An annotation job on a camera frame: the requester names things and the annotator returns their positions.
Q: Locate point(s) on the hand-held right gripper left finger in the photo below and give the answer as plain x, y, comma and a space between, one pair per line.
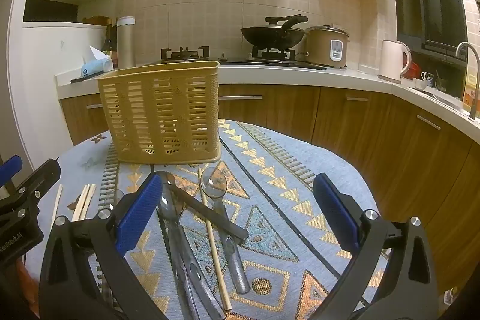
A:
138, 215

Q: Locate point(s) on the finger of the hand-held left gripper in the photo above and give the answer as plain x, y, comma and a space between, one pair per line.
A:
9, 170
41, 175

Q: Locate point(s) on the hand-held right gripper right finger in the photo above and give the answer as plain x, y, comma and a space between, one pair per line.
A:
333, 215

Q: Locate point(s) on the pale wooden chopstick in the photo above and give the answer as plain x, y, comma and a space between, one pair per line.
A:
216, 248
84, 202
56, 205
79, 202
89, 200

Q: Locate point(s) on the yellow slotted plastic basket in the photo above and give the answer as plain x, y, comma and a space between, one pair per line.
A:
161, 110

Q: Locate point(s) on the blue patterned tablecloth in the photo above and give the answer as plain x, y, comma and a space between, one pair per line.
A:
285, 200

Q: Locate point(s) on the wooden base cabinets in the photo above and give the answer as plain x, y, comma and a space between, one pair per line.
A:
356, 125

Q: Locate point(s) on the white tall cabinet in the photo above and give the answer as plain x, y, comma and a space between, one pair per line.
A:
48, 80

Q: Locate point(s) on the blue tissue box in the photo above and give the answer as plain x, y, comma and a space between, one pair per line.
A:
95, 65

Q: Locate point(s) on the dark glass bottle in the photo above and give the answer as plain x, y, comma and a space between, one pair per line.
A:
110, 39

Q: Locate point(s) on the steel thermos flask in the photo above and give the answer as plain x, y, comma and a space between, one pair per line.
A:
125, 42

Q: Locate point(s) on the red container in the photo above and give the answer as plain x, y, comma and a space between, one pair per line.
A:
412, 70

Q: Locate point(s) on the white patterned cup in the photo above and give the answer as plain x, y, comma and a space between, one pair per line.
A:
425, 78

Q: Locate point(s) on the white mug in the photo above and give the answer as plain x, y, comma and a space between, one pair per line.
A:
393, 59

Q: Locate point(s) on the beige rice cooker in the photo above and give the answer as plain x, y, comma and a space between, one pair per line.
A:
327, 46

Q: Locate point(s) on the black gas stove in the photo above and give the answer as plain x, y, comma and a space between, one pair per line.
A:
243, 59

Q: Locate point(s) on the yellow box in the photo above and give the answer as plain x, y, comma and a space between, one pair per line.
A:
470, 91

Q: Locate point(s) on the black wok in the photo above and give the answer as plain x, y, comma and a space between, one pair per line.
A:
272, 36

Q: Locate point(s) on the steel faucet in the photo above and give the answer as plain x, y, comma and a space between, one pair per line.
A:
468, 72

